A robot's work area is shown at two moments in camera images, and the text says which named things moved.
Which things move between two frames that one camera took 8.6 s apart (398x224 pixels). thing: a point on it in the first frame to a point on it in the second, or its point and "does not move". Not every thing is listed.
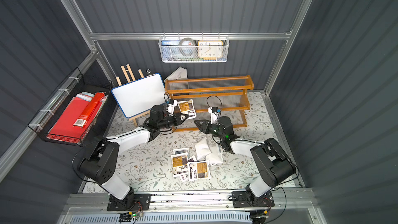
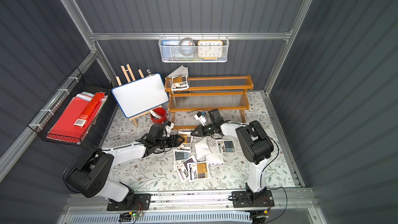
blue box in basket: (170, 42) does not move
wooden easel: (133, 119) does not move
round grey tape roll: (180, 46) does not move
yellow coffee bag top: (187, 107) to (179, 83)
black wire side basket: (70, 114) does not move
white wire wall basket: (194, 49) does not move
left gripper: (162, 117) to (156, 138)
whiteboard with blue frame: (139, 96) does not move
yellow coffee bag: (180, 164) to (185, 146)
